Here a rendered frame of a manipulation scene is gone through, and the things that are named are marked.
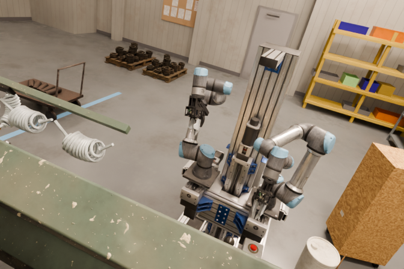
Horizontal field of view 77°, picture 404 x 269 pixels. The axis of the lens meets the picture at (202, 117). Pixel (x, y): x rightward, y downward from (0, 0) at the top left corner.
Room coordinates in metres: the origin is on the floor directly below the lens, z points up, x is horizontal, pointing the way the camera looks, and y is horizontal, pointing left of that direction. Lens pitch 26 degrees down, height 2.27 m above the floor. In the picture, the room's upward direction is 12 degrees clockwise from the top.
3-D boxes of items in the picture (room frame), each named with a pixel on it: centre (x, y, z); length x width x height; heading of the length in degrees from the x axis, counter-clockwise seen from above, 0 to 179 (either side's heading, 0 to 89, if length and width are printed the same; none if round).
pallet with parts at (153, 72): (6.79, 1.25, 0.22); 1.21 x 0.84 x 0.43; 162
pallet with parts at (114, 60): (7.15, 2.34, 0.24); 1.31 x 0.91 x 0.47; 163
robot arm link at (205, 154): (1.56, -0.08, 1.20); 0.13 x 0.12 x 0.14; 87
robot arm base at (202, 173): (1.56, -0.09, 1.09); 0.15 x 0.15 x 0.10
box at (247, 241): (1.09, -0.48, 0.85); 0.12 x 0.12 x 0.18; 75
